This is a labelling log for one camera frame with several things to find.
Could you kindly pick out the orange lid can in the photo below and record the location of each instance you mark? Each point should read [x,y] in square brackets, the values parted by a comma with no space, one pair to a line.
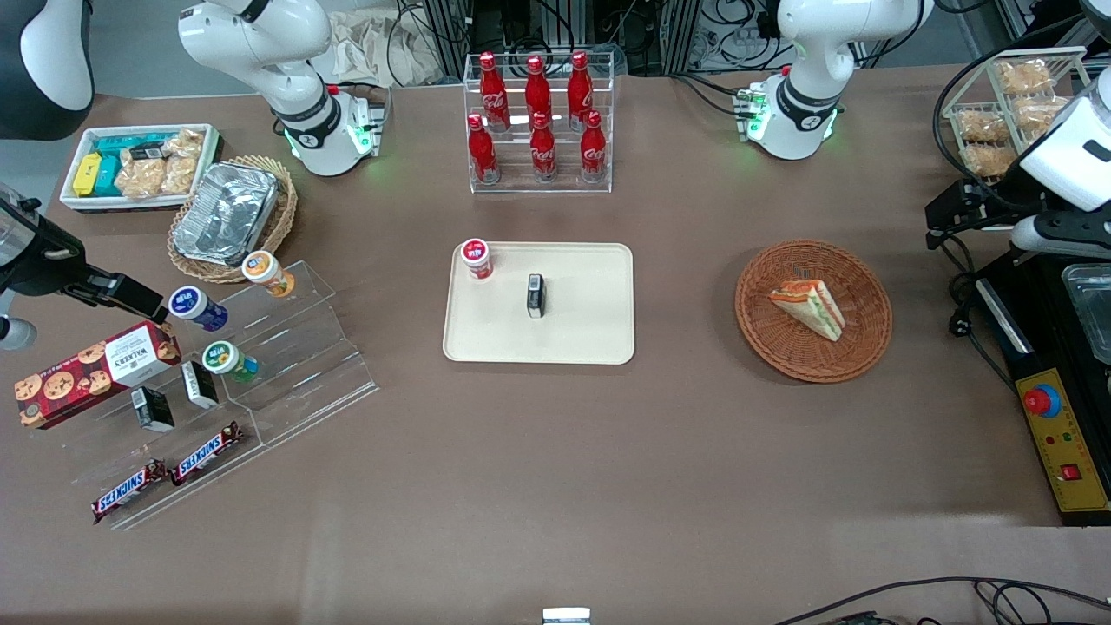
[265,271]

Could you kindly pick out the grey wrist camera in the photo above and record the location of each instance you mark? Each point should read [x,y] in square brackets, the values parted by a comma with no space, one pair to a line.
[13,334]
[1055,234]

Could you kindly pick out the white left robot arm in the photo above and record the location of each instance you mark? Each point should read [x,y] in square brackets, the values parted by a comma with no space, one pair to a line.
[811,61]

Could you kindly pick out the cracker snack packet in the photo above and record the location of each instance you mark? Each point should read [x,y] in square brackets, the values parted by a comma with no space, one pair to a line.
[982,127]
[988,161]
[141,178]
[1040,113]
[182,161]
[1024,76]

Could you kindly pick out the white plastic snack bin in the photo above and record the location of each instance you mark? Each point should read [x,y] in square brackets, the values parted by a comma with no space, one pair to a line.
[71,201]

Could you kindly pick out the light wicker basket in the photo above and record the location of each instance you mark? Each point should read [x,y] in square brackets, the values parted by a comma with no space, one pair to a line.
[282,213]

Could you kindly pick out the black machine base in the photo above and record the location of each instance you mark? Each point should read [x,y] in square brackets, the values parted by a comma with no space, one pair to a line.
[1041,321]

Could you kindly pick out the teal snack box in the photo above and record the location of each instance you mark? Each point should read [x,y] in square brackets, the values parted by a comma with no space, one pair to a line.
[117,148]

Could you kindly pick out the green lid can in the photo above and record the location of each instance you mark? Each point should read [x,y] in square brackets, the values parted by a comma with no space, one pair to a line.
[227,360]

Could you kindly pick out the red cookie box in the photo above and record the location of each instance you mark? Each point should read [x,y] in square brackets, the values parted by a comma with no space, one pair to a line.
[91,373]

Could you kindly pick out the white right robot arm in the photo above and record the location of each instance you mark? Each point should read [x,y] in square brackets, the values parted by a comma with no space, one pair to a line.
[260,43]

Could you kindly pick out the small white grey device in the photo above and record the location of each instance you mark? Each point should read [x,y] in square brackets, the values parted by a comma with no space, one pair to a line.
[566,616]

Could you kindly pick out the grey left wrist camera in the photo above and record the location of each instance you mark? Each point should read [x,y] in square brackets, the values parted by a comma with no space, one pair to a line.
[1055,234]

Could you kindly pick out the beige cloth bag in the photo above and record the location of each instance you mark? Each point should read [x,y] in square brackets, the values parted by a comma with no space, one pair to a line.
[373,48]

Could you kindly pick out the aluminium foil tray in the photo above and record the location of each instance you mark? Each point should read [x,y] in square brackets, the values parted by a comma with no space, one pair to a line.
[224,213]

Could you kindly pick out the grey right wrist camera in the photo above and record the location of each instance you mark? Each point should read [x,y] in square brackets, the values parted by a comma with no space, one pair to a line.
[13,334]

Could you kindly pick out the small black box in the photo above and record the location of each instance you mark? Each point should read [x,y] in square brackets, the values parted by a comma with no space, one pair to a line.
[152,410]
[200,384]
[535,297]

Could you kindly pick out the beige plastic tray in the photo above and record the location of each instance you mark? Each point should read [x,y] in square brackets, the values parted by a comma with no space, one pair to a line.
[581,330]

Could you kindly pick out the yellow small box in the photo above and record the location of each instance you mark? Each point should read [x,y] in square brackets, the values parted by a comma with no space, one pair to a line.
[88,174]

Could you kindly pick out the red emergency stop button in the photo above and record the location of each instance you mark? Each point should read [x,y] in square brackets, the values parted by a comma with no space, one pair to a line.
[1040,400]

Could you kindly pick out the red lid can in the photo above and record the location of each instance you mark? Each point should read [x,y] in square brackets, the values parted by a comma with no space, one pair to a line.
[476,259]

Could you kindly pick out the red cola bottle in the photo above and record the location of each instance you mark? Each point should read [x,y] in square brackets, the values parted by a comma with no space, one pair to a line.
[594,152]
[483,156]
[538,91]
[580,91]
[543,154]
[493,95]

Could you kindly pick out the brown wicker basket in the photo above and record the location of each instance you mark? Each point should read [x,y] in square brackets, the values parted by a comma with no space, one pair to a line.
[781,347]

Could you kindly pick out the clear acrylic bottle rack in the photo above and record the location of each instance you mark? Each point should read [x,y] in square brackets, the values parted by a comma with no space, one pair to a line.
[516,186]

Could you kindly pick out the clear plastic container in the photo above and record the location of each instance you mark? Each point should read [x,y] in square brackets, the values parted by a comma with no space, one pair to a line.
[1094,312]

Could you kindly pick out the blue lid can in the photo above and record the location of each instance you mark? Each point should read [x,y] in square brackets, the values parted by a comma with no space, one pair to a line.
[195,306]

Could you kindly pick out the clear acrylic step shelf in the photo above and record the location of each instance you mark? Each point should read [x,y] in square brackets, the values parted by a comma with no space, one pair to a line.
[299,365]

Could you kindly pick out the triangle sandwich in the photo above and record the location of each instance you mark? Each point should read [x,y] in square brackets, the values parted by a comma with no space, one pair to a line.
[811,305]

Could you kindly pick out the yellow control box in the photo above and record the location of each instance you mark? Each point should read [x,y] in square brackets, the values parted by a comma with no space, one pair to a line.
[1072,486]

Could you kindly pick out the snickers bar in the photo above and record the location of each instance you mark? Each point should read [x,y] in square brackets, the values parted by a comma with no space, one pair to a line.
[128,492]
[207,453]

